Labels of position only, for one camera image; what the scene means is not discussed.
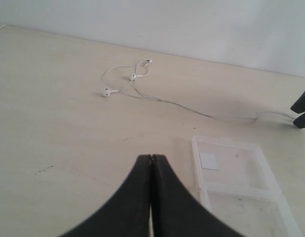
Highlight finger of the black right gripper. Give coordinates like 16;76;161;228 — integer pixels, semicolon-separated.
293;114;305;129
290;91;305;114

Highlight white wired earphones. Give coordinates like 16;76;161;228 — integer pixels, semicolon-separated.
102;59;295;121

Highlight clear plastic hinged case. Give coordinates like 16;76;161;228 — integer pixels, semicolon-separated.
191;135;302;237

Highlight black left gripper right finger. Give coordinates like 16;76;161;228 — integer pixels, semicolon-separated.
151;155;242;237

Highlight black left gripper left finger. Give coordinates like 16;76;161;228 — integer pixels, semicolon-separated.
62;155;152;237

